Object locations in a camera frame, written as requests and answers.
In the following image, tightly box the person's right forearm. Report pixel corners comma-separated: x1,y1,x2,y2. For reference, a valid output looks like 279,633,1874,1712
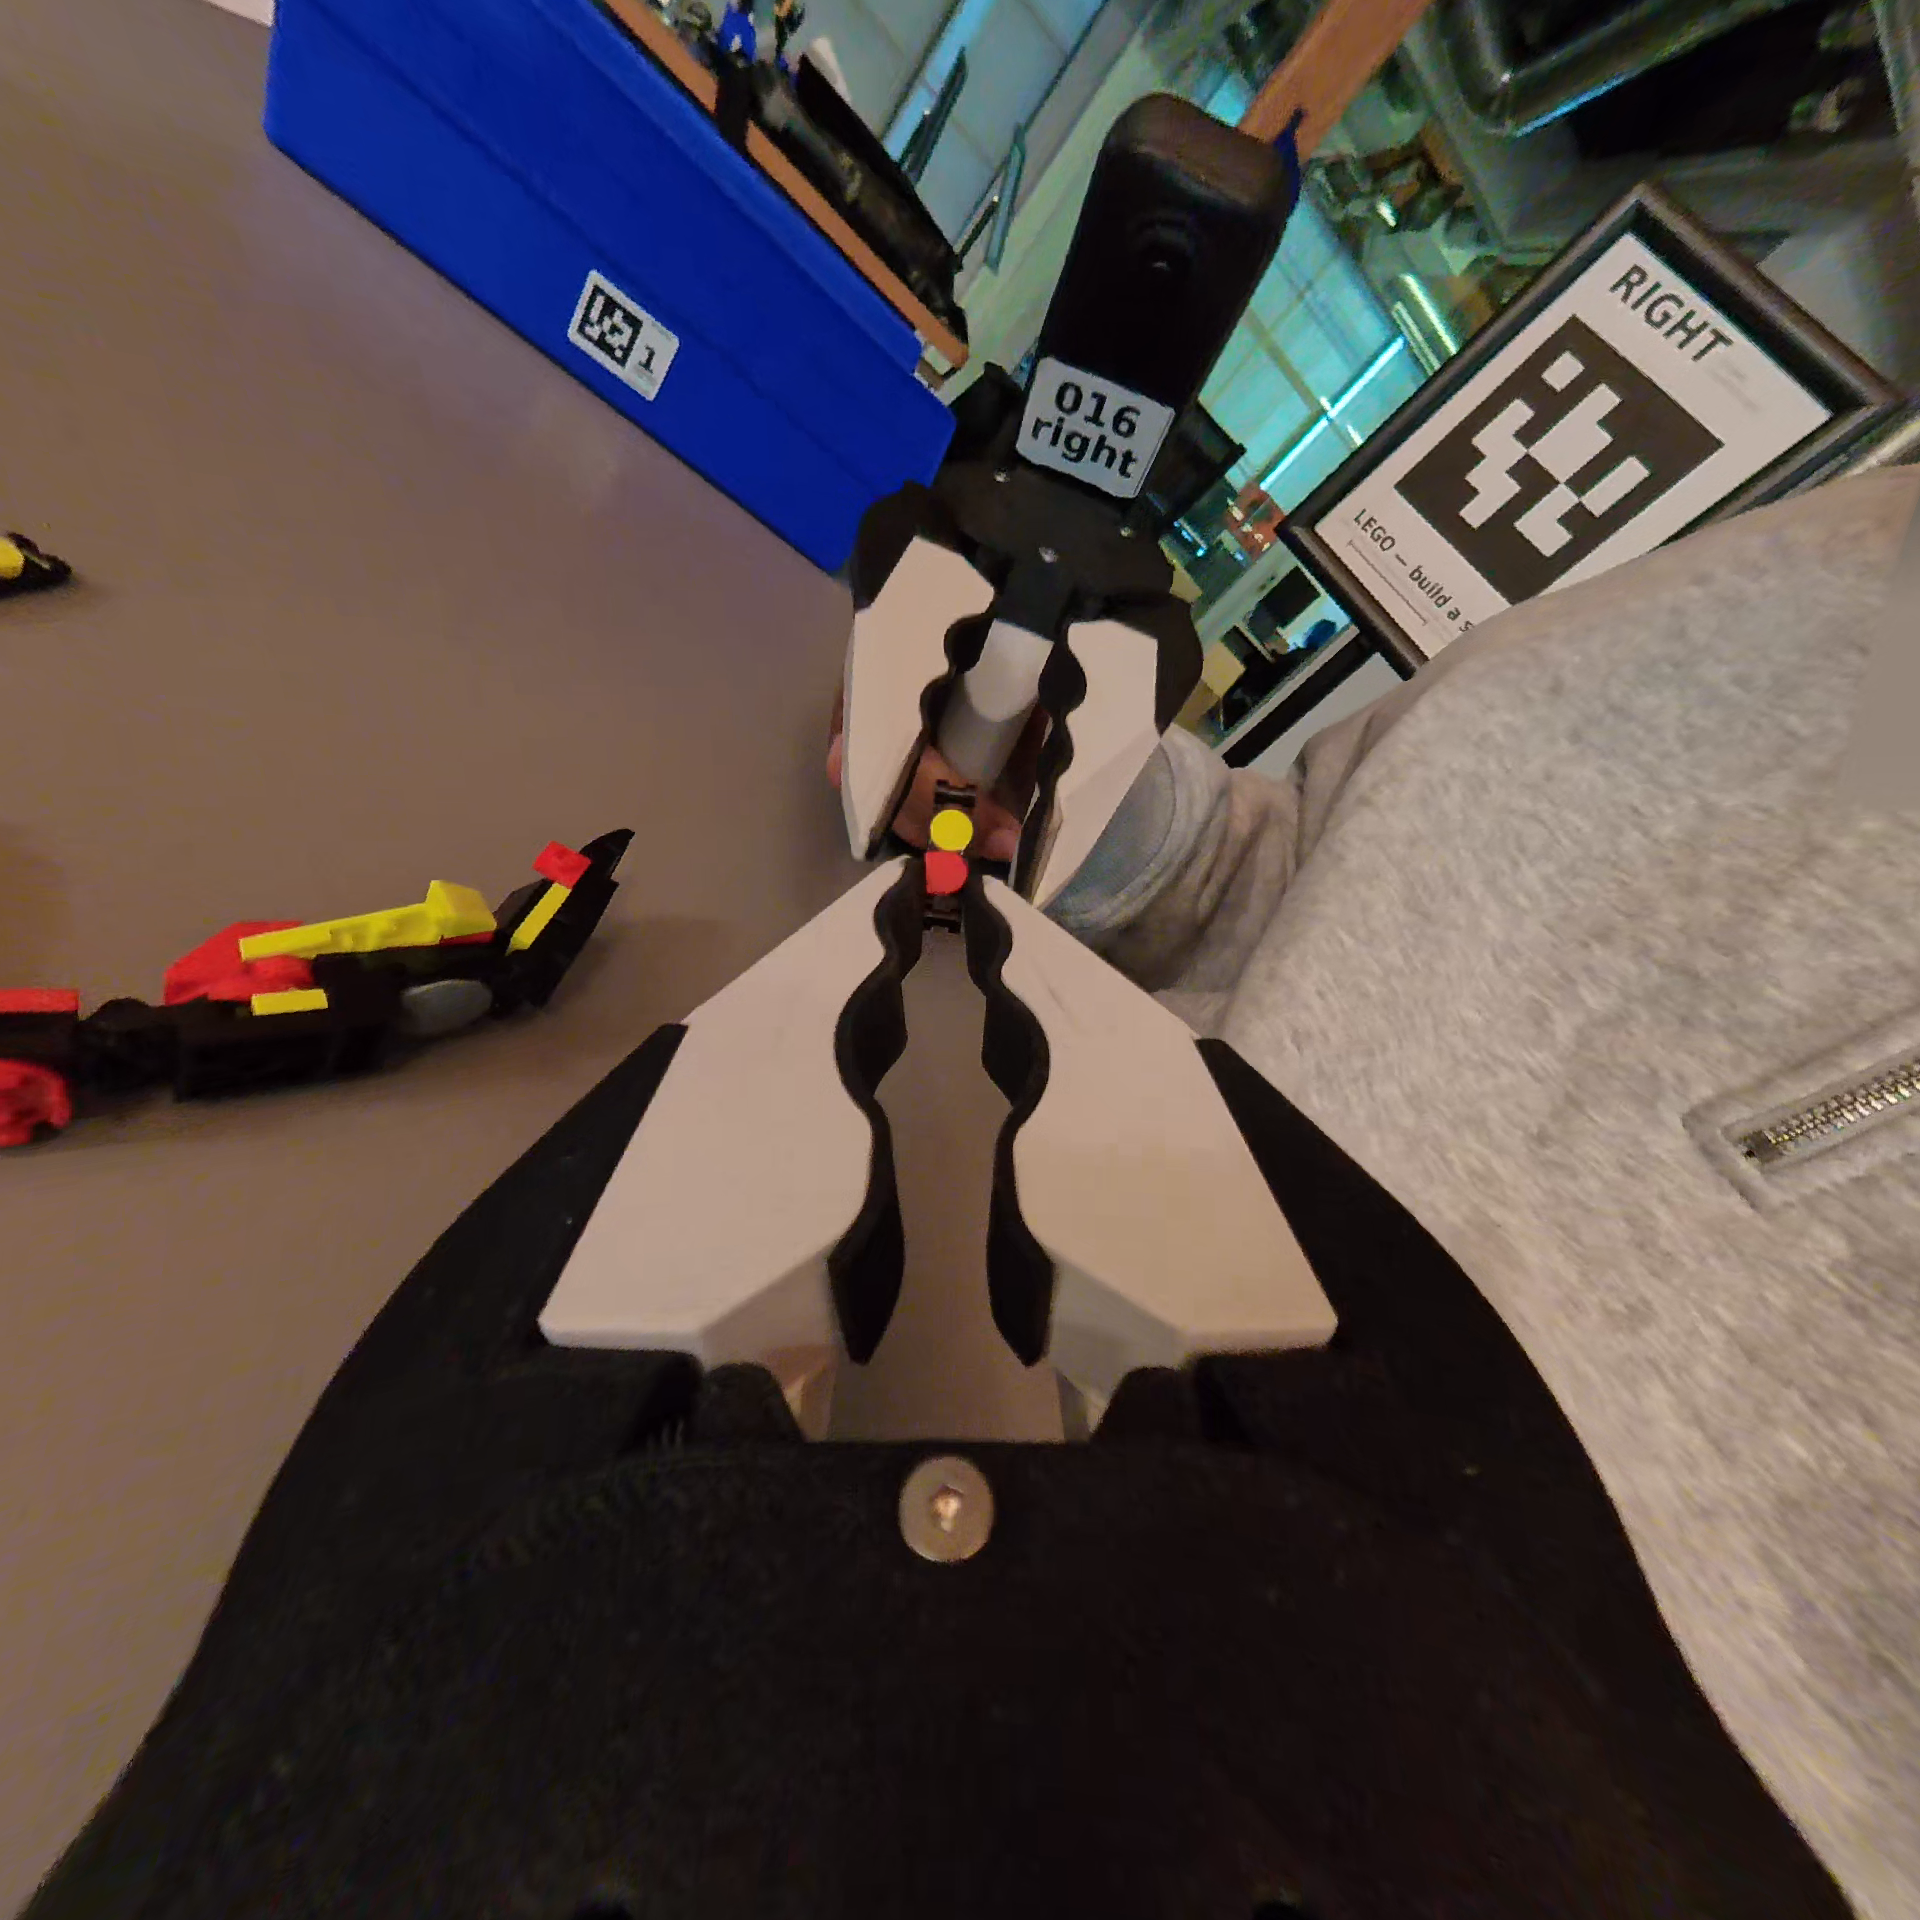
1041,465,1920,1051

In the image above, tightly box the framed marker sign on stand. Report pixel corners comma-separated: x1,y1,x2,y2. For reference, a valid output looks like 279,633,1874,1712
1275,184,1907,676

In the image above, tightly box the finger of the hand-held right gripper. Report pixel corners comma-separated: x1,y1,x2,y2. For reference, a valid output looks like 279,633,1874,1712
1016,614,1171,912
835,531,1000,865

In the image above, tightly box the person's fleece jacket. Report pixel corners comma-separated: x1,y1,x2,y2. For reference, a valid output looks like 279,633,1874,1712
1197,901,1920,1920

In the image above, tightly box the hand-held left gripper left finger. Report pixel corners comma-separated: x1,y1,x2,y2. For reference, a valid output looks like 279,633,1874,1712
536,854,923,1445

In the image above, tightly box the black red yellow lego assembly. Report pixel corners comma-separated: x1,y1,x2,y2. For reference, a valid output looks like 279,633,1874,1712
0,830,635,1148

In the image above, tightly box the person's right hand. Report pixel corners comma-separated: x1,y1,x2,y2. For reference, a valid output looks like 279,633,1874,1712
826,704,1052,865

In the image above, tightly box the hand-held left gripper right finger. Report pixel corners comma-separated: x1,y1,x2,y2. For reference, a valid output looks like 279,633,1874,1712
962,874,1339,1439

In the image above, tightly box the blue storage box with tag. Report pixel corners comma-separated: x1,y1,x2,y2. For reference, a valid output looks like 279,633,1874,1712
261,0,960,573

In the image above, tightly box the wooden workbench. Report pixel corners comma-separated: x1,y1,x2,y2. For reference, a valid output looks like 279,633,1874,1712
601,0,971,370

